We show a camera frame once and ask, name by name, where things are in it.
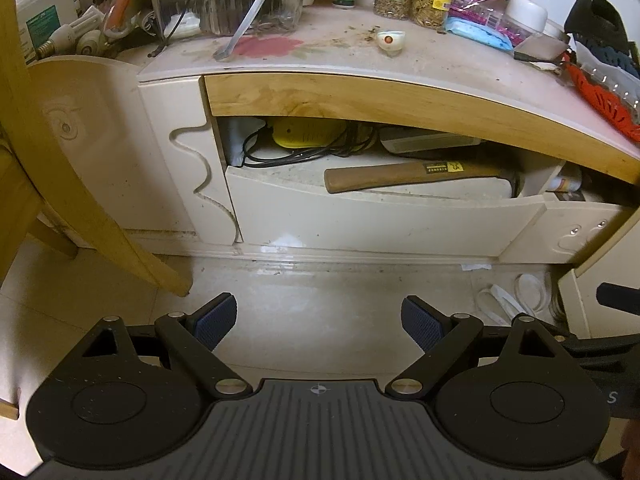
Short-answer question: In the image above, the cream cabinet door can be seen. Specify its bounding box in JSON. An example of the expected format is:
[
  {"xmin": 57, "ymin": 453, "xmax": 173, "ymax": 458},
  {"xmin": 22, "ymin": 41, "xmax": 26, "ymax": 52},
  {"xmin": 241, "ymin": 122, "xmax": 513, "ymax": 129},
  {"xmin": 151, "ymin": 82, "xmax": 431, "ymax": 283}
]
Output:
[{"xmin": 557, "ymin": 220, "xmax": 640, "ymax": 338}]

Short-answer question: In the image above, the small white cap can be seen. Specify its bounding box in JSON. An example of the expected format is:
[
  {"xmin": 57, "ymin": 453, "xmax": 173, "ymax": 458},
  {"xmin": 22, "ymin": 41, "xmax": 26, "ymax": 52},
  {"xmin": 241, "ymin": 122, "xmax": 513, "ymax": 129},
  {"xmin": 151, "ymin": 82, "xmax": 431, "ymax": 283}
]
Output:
[{"xmin": 376, "ymin": 30, "xmax": 405, "ymax": 53}]

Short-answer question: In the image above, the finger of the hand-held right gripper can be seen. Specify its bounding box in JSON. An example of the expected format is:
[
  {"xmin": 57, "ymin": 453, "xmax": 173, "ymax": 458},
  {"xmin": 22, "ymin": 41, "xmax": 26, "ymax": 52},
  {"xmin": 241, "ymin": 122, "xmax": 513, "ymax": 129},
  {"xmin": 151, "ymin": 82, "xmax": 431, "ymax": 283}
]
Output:
[
  {"xmin": 556, "ymin": 331, "xmax": 640, "ymax": 361},
  {"xmin": 596, "ymin": 282, "xmax": 640, "ymax": 317}
]

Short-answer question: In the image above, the dark flat card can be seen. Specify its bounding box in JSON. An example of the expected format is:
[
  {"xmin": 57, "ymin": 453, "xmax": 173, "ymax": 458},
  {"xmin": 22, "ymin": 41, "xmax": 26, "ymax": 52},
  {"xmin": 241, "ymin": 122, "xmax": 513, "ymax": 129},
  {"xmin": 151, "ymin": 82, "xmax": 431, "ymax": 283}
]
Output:
[{"xmin": 512, "ymin": 37, "xmax": 571, "ymax": 73}]

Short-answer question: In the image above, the cream cabinet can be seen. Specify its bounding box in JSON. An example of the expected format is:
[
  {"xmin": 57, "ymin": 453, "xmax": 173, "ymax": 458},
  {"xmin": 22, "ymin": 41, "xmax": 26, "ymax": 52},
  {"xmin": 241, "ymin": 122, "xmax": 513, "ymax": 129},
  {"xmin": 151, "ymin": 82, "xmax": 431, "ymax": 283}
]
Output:
[{"xmin": 25, "ymin": 0, "xmax": 640, "ymax": 266}]

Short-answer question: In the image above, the white lidded jar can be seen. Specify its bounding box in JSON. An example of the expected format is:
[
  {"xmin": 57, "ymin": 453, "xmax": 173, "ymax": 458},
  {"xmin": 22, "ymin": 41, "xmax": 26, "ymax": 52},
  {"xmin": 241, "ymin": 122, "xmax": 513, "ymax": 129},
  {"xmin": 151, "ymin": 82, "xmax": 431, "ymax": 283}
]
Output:
[{"xmin": 500, "ymin": 0, "xmax": 551, "ymax": 36}]

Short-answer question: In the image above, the clear plastic bag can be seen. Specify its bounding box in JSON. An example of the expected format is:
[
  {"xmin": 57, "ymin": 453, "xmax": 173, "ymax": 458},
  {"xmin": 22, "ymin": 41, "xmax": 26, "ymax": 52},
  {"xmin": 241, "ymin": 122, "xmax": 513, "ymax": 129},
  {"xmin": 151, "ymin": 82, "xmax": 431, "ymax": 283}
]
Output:
[{"xmin": 570, "ymin": 35, "xmax": 640, "ymax": 126}]

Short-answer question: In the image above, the white jug green label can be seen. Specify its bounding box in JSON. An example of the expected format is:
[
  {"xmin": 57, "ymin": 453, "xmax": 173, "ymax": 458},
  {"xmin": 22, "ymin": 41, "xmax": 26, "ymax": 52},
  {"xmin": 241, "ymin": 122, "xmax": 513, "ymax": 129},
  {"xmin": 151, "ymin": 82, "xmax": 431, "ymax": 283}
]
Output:
[{"xmin": 15, "ymin": 0, "xmax": 78, "ymax": 63}]

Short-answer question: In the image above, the white spiral light bulb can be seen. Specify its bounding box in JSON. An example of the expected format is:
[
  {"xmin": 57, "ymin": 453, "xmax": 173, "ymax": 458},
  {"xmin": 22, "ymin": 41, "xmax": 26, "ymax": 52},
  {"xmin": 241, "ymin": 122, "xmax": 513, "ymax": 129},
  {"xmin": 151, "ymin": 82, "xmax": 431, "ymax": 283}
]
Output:
[{"xmin": 37, "ymin": 8, "xmax": 104, "ymax": 58}]

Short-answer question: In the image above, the black cable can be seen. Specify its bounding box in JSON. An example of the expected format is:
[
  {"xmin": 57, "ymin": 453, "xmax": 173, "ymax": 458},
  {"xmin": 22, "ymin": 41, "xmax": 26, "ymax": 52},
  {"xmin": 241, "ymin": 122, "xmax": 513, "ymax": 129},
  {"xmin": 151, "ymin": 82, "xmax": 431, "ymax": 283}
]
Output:
[{"xmin": 242, "ymin": 122, "xmax": 381, "ymax": 167}]

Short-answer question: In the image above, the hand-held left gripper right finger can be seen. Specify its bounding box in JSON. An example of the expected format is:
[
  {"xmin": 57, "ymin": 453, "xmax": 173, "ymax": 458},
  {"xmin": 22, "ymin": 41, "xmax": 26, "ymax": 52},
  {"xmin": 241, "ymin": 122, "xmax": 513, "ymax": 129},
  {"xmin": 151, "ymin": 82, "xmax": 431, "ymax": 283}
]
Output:
[{"xmin": 384, "ymin": 295, "xmax": 566, "ymax": 402}]

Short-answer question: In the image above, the blue face mask pack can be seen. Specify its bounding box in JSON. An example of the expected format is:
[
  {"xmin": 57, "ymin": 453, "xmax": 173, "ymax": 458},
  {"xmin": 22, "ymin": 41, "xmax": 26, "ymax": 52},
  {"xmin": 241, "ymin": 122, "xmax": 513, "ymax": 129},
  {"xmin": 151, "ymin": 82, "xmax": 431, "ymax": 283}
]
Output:
[{"xmin": 445, "ymin": 16, "xmax": 516, "ymax": 51}]

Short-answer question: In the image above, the wooden chair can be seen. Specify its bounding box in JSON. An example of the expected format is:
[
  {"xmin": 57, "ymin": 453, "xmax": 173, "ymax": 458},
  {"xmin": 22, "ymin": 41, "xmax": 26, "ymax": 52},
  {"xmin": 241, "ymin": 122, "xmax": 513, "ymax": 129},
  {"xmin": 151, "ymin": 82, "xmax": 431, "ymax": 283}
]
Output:
[{"xmin": 0, "ymin": 0, "xmax": 193, "ymax": 421}]

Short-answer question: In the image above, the white flat box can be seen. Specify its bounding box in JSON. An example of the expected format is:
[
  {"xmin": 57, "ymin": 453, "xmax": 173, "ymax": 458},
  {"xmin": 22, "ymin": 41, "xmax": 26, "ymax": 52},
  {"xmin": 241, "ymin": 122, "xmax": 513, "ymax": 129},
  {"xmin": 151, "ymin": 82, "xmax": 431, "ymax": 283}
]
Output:
[{"xmin": 379, "ymin": 127, "xmax": 483, "ymax": 156}]

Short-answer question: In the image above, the pink packet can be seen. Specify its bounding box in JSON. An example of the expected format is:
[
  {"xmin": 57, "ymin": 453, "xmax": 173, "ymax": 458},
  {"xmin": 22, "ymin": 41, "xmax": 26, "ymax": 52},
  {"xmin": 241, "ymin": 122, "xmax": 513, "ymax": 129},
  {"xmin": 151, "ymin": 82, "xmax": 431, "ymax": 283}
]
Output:
[{"xmin": 447, "ymin": 0, "xmax": 551, "ymax": 43}]

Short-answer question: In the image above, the white plastic strap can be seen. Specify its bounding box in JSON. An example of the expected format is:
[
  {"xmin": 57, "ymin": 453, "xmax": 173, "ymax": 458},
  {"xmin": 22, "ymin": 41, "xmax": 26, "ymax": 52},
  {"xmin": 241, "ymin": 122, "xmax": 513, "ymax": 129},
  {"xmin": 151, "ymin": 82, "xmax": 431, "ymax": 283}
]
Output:
[{"xmin": 475, "ymin": 282, "xmax": 521, "ymax": 328}]

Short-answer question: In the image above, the white round light bulb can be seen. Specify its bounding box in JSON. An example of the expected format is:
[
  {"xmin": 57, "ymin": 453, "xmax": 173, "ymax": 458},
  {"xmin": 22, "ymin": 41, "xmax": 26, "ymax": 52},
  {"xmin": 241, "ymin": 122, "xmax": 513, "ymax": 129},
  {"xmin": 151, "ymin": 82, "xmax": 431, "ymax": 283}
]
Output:
[{"xmin": 75, "ymin": 29, "xmax": 113, "ymax": 57}]

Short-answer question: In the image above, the wooden handled hammer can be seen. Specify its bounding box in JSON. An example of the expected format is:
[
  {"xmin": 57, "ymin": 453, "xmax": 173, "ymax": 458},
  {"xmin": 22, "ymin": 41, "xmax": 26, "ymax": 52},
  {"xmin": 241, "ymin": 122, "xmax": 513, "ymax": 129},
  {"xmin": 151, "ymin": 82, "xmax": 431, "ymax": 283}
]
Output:
[{"xmin": 324, "ymin": 160, "xmax": 521, "ymax": 194}]

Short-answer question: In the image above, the orange handled tool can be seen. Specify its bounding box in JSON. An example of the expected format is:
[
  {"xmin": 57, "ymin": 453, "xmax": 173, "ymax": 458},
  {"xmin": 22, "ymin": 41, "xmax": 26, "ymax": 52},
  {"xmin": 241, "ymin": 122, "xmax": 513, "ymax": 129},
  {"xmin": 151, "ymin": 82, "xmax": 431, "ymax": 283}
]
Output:
[{"xmin": 102, "ymin": 0, "xmax": 151, "ymax": 41}]

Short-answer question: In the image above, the clear plastic ring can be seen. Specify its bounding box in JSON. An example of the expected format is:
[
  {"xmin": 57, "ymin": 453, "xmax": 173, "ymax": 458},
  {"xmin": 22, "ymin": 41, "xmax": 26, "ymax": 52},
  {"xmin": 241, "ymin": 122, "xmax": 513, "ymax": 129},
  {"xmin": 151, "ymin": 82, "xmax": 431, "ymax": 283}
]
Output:
[{"xmin": 515, "ymin": 274, "xmax": 551, "ymax": 313}]

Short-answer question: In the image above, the orange plastic basket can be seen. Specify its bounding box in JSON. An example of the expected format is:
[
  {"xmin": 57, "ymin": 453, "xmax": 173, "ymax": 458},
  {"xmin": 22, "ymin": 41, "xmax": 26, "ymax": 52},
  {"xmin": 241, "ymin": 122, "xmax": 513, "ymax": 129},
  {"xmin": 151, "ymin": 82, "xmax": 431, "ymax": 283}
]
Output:
[{"xmin": 565, "ymin": 62, "xmax": 640, "ymax": 143}]

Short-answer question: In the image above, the white bottle red label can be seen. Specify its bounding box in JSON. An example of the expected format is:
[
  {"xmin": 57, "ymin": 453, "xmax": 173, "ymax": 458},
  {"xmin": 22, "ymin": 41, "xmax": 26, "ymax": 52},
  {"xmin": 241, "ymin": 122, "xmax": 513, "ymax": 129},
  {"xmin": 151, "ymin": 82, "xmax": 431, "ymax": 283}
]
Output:
[{"xmin": 545, "ymin": 162, "xmax": 583, "ymax": 193}]

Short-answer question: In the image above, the white plastic bag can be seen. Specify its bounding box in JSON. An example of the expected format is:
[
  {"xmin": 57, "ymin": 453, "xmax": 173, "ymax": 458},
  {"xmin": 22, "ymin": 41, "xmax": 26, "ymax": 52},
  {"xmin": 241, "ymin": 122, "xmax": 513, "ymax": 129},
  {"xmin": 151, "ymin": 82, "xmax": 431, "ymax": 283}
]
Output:
[{"xmin": 220, "ymin": 117, "xmax": 266, "ymax": 167}]

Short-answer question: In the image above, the cream drawer with metal screws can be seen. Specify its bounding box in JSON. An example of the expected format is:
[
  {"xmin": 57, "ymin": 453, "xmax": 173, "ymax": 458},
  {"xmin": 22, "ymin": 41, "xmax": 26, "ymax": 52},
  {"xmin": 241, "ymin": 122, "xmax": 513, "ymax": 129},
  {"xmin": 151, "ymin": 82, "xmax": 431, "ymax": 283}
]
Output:
[{"xmin": 497, "ymin": 160, "xmax": 640, "ymax": 266}]

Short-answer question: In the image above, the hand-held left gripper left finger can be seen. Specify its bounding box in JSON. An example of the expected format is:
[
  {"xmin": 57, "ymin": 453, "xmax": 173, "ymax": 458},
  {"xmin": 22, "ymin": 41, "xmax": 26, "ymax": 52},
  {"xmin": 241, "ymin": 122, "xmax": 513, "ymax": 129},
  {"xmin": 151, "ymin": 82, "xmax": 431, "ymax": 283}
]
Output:
[{"xmin": 75, "ymin": 293, "xmax": 254, "ymax": 402}]

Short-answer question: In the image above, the black cloth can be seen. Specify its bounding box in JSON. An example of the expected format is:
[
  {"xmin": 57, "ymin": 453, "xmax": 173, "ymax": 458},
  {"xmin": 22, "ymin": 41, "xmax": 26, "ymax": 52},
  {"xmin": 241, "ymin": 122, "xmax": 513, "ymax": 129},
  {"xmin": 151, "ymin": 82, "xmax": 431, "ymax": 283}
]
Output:
[{"xmin": 564, "ymin": 0, "xmax": 640, "ymax": 81}]

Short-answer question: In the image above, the yellow plastic device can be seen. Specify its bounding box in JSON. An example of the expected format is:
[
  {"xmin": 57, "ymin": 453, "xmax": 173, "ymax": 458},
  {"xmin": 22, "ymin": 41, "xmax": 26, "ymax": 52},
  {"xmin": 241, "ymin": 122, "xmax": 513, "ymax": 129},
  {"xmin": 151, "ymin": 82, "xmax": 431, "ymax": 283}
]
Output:
[{"xmin": 270, "ymin": 119, "xmax": 348, "ymax": 150}]

